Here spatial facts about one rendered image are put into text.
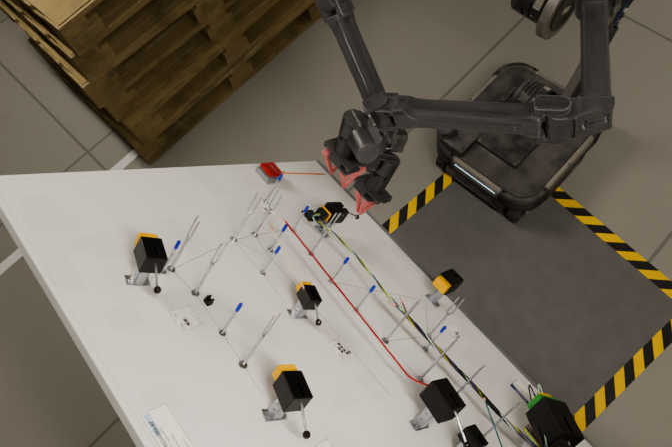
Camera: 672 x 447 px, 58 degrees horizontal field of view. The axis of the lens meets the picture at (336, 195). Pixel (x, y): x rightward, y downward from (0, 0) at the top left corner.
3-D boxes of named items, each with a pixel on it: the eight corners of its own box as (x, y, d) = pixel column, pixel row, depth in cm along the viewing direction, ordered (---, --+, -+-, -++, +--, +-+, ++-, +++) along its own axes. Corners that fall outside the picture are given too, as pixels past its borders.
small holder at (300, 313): (299, 339, 125) (316, 317, 122) (284, 306, 131) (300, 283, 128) (317, 339, 128) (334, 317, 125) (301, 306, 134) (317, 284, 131)
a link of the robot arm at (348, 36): (347, -19, 144) (329, -9, 154) (327, -10, 143) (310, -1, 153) (415, 141, 156) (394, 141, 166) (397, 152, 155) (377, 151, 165)
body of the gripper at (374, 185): (374, 206, 161) (386, 185, 157) (351, 181, 166) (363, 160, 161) (390, 202, 165) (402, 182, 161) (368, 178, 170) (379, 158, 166)
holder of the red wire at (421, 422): (439, 472, 117) (472, 440, 112) (402, 412, 124) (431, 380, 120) (454, 466, 120) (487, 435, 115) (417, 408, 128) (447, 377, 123)
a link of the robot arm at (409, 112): (571, 127, 128) (573, 91, 119) (568, 149, 125) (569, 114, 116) (379, 116, 145) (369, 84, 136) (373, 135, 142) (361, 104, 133)
